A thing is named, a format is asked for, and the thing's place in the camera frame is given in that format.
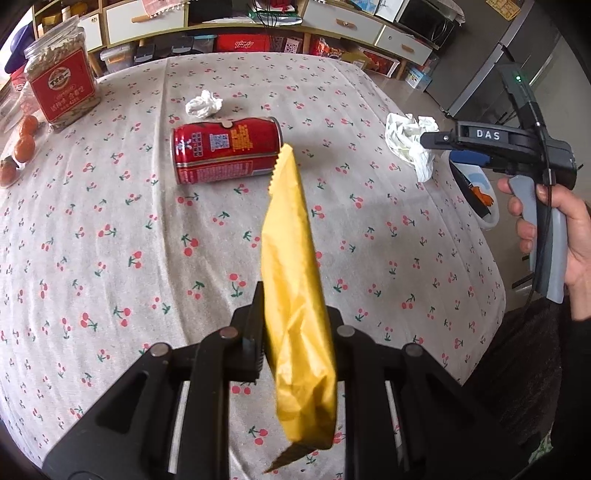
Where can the grey refrigerator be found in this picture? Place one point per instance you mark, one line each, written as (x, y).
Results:
(485, 50)

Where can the person's right hand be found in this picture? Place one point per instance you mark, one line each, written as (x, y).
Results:
(579, 249)

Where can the person's dark clothing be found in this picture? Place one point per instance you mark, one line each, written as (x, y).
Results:
(531, 369)

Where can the white plastic basin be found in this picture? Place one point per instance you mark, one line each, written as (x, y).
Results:
(490, 220)

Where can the cherry print tablecloth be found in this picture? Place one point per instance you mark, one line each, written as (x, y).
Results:
(138, 277)

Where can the white paper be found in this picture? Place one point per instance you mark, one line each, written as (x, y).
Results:
(406, 138)

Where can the blue and white box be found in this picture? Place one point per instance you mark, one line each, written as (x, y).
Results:
(418, 77)

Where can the red gift box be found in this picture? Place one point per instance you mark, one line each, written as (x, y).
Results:
(381, 62)

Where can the red drink can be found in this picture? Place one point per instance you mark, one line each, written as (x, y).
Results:
(221, 152)

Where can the pink cloth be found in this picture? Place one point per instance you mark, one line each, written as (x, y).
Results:
(159, 5)

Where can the wooden cabinet with white drawers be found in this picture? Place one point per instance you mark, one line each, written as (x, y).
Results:
(161, 18)

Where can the clear plastic storage bin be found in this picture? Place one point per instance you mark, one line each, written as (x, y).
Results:
(117, 60)

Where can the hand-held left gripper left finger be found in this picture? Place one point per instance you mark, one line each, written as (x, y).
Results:
(249, 350)

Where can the clear jar with red label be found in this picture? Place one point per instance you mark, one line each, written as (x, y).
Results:
(60, 87)

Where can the clear glass container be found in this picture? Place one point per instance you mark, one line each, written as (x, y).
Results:
(9, 110)

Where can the small crumpled white tissue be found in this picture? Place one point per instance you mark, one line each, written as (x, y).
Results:
(203, 105)

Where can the yellow snack wrapper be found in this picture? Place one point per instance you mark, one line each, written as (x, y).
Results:
(291, 277)

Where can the flat red box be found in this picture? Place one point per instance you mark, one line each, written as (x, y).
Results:
(242, 43)

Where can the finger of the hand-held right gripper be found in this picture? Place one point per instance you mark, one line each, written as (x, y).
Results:
(438, 139)

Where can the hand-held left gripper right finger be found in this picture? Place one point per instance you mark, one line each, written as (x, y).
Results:
(341, 346)

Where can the black device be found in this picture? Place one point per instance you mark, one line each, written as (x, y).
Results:
(144, 53)
(175, 46)

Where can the colourful printed cardboard box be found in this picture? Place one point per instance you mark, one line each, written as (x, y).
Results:
(332, 50)

